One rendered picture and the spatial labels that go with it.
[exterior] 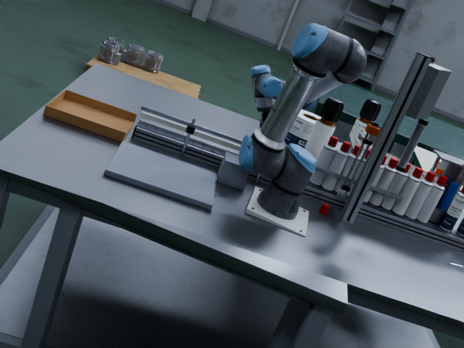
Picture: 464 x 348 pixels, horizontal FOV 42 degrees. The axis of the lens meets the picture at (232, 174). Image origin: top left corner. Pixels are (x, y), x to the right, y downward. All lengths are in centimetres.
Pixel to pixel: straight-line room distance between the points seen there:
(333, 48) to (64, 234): 97
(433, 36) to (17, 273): 1092
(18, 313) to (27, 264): 31
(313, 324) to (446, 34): 1105
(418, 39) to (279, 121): 1070
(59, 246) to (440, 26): 1119
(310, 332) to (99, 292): 97
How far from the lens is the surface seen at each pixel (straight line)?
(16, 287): 240
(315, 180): 240
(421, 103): 221
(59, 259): 193
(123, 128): 239
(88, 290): 247
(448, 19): 1260
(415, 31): 1253
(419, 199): 250
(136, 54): 637
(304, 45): 181
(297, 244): 197
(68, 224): 187
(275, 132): 194
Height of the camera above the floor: 162
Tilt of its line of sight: 20 degrees down
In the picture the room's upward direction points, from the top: 21 degrees clockwise
